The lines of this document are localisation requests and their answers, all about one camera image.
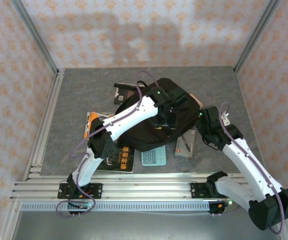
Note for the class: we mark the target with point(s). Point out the grey pen box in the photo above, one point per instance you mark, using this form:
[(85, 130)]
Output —
[(183, 148)]

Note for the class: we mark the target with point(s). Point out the dark book with brown cover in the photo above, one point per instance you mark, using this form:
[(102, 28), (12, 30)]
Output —
[(123, 96)]

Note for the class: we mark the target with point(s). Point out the black backpack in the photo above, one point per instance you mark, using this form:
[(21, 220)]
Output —
[(143, 135)]

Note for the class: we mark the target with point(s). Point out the teal calculator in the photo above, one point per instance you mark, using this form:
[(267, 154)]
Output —
[(156, 158)]

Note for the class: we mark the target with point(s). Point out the black book with orange title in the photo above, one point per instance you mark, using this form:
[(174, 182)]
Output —
[(123, 160)]

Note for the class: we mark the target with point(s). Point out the orange paperback book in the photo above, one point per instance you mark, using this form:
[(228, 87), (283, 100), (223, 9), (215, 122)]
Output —
[(90, 125)]

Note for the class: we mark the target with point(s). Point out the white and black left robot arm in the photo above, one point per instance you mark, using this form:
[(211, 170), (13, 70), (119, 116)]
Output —
[(131, 117)]

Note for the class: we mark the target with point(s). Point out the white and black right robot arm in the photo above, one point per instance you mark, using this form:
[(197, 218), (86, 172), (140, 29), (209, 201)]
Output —
[(249, 162)]

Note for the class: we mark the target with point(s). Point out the small circuit board green LED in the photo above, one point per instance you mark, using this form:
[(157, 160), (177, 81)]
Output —
[(83, 205), (227, 203)]

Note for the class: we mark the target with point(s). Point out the grey metal sheet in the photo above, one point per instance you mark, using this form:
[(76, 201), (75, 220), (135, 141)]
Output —
[(146, 227)]

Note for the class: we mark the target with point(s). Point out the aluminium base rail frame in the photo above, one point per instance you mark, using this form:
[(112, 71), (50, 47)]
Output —
[(146, 187)]

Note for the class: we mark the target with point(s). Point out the aluminium corner post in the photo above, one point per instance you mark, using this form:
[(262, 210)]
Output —
[(256, 35), (35, 35)]

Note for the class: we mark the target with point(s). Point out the aluminium table side rail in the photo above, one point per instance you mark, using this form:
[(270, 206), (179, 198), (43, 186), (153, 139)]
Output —
[(54, 90)]

